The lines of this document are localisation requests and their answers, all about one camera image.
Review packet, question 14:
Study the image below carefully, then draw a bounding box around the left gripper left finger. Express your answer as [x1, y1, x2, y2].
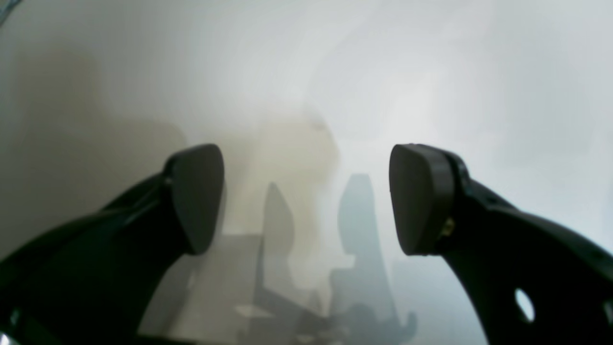
[1, 144, 224, 345]

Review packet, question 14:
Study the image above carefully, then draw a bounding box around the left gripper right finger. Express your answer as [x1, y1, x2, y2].
[389, 144, 613, 345]

